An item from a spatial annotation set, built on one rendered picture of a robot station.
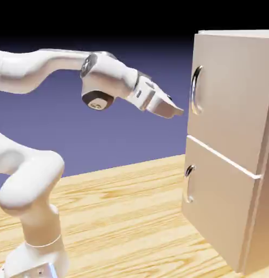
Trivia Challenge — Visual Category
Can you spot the short beige cabinet door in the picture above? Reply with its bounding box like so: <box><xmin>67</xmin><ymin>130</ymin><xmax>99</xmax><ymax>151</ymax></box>
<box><xmin>181</xmin><ymin>135</ymin><xmax>261</xmax><ymax>274</ymax></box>

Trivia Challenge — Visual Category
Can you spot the beige cabinet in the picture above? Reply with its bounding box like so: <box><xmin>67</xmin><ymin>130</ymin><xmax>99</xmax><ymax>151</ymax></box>
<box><xmin>181</xmin><ymin>29</ymin><xmax>269</xmax><ymax>276</ymax></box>

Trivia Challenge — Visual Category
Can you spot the long curved metal handle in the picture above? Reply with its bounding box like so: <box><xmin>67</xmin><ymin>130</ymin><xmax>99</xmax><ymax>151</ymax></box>
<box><xmin>190</xmin><ymin>65</ymin><xmax>204</xmax><ymax>115</ymax></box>

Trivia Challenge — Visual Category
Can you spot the tall beige cabinet door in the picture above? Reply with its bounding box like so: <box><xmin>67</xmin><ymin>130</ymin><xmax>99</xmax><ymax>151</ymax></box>
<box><xmin>187</xmin><ymin>33</ymin><xmax>269</xmax><ymax>176</ymax></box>

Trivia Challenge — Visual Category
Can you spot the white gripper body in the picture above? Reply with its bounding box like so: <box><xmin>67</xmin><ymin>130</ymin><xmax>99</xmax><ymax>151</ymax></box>
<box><xmin>144</xmin><ymin>84</ymin><xmax>178</xmax><ymax>119</ymax></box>

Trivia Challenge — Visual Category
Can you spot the short curved metal handle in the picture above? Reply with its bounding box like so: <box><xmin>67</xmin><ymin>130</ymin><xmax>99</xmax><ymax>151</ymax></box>
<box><xmin>183</xmin><ymin>164</ymin><xmax>196</xmax><ymax>204</ymax></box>

